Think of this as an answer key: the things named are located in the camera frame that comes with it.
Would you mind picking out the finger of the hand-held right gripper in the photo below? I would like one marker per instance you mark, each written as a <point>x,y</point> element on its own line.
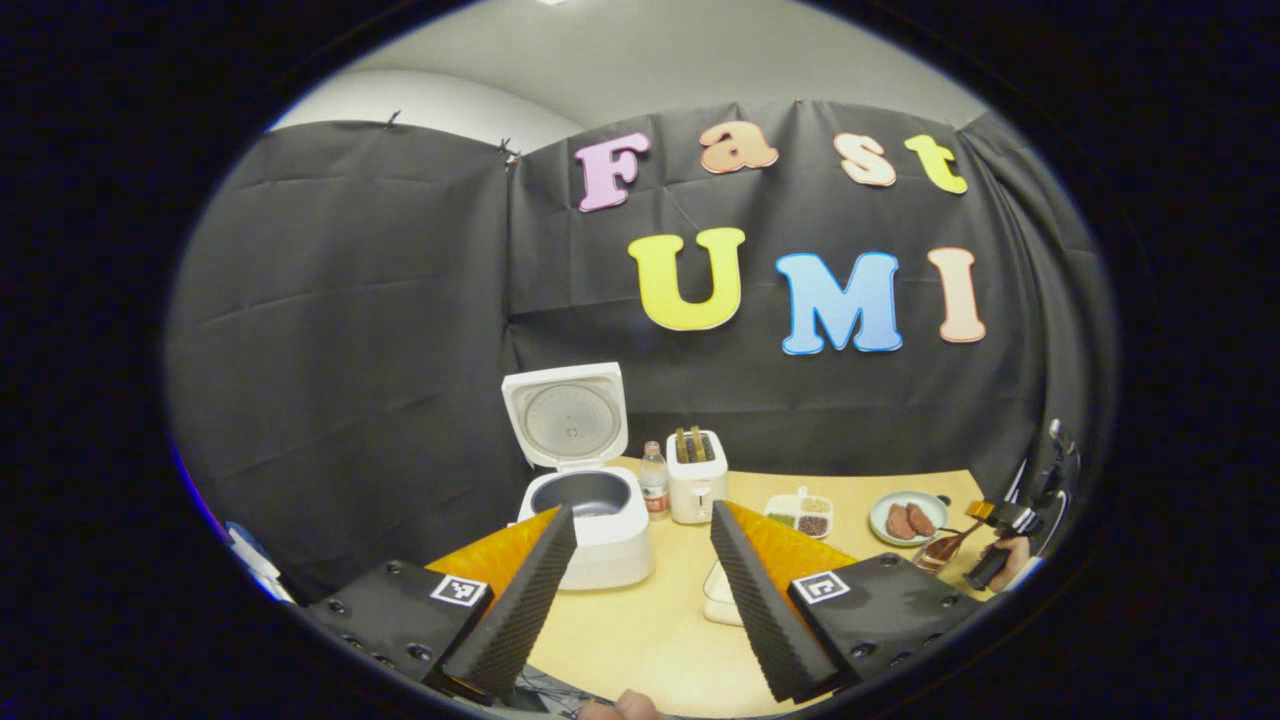
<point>1005,518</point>

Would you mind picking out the white rice cooker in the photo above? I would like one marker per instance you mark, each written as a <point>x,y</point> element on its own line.
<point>610,545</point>

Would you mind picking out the black binder clip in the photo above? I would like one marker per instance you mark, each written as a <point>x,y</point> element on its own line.
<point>508,152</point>
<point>392,120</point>

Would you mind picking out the brown toast slice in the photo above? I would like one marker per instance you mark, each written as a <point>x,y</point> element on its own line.
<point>681,446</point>
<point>697,443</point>

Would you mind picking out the cream rectangular container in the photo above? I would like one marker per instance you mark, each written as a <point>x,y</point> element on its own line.
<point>722,600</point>

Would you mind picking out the clear plastic water bottle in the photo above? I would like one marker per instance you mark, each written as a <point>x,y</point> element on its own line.
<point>654,485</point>

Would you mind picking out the dark wooden spoon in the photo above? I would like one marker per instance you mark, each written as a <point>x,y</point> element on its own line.
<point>937,553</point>

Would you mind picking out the white divided grain tray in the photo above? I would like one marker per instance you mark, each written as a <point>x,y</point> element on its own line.
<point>800,515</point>

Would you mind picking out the white toaster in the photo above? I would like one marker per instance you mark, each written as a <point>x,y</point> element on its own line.
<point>697,490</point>

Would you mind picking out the blue and white object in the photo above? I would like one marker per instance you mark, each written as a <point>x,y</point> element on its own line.
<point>250,555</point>

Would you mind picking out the pale green plate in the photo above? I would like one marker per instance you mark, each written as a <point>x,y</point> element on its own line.
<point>885,500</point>

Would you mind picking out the black backdrop cloth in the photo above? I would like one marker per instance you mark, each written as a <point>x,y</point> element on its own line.
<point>350,350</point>

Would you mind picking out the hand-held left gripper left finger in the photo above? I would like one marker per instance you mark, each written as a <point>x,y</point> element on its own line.
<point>520,610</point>

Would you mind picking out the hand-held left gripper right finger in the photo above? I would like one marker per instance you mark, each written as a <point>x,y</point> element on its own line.
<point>755,610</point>

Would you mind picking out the brown meat piece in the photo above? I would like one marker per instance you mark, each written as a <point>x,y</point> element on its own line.
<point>899,522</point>
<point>921,519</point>

